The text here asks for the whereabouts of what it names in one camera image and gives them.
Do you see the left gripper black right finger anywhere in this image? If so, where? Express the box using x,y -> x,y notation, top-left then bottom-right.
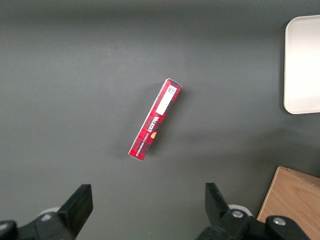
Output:
196,182 -> 311,240

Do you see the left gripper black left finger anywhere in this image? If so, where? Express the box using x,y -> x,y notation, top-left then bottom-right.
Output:
0,183 -> 94,240

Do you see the wooden two-drawer cabinet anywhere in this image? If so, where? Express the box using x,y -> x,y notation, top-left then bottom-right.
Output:
256,165 -> 320,240

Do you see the red tartan biscuit box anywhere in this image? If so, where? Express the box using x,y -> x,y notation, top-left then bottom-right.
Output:
128,77 -> 184,163

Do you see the beige rectangular tray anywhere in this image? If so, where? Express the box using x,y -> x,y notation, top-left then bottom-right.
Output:
282,14 -> 320,116

